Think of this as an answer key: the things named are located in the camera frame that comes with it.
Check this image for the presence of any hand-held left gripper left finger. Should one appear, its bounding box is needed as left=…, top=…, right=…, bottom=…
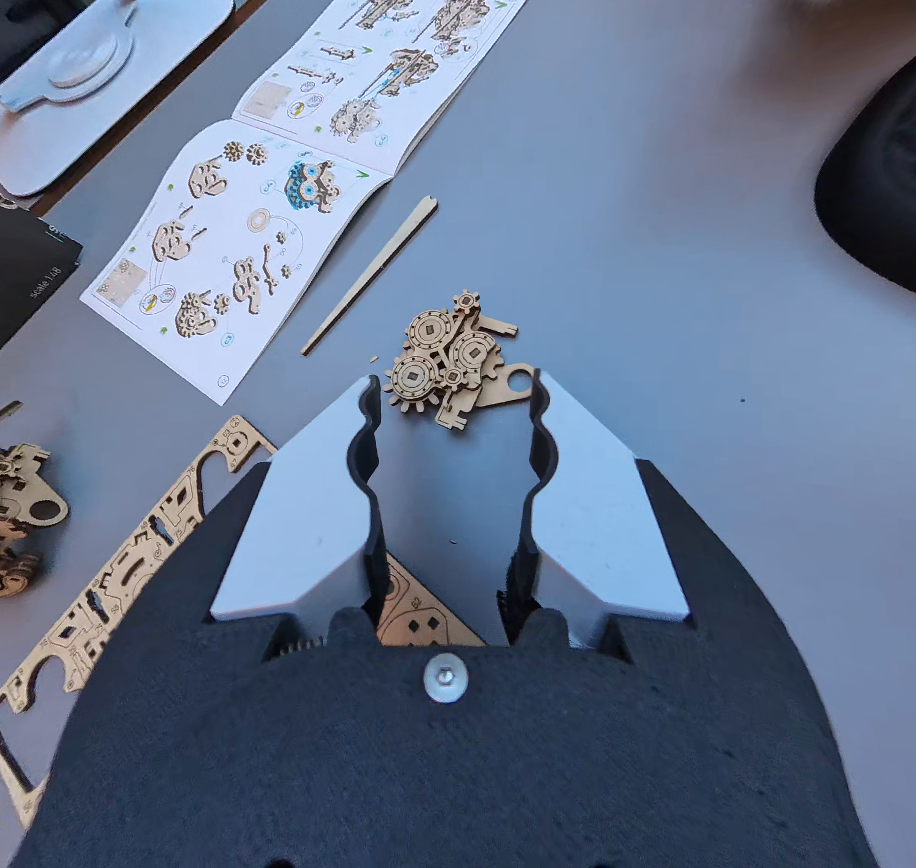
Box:
left=211, top=374, right=391, bottom=640

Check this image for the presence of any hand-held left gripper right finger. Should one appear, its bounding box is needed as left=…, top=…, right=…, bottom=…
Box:
left=501, top=369, right=691, bottom=651

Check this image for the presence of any wooden gear assembly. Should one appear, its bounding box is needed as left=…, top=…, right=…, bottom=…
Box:
left=383, top=289, right=538, bottom=434

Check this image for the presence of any grey desk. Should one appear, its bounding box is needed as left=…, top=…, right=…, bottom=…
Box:
left=0, top=0, right=916, bottom=868

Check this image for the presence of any laser-cut plywood parts sheet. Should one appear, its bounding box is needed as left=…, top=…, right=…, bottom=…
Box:
left=0, top=416, right=488, bottom=829

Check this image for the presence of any wooden pointed stick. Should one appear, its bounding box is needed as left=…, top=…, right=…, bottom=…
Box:
left=301, top=196, right=439, bottom=357

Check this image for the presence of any partly built wooden model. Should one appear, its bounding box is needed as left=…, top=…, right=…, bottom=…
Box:
left=0, top=442, right=70, bottom=597

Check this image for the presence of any open instruction booklet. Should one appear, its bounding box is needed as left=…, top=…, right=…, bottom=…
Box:
left=80, top=0, right=534, bottom=406

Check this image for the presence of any black cardboard box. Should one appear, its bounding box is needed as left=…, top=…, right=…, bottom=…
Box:
left=0, top=199, right=83, bottom=347

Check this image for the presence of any black mesh chair seat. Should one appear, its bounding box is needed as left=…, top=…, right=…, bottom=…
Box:
left=814, top=60, right=916, bottom=297

